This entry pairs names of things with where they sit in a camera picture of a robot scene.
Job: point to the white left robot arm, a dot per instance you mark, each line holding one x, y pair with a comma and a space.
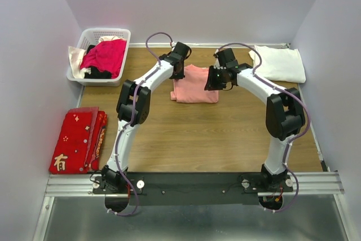
133, 108

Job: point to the aluminium frame rail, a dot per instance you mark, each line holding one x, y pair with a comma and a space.
71, 211

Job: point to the black garment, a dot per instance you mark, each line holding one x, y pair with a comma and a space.
97, 62

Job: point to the magenta t shirt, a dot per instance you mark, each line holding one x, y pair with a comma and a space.
115, 50

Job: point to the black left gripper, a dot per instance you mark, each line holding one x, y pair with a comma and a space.
181, 75

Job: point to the folded white t shirt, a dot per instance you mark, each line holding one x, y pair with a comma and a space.
281, 65

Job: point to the cream white garment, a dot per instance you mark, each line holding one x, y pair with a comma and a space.
76, 55

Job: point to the white plastic laundry basket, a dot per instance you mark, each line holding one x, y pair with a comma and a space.
90, 37

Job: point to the salmon pink t shirt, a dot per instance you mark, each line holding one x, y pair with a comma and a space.
190, 89

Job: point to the red printed cloth bag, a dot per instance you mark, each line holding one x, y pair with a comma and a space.
80, 140

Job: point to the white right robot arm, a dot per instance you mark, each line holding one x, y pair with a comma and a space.
285, 115

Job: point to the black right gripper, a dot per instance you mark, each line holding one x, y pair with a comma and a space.
211, 84

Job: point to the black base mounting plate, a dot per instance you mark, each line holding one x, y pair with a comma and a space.
191, 188

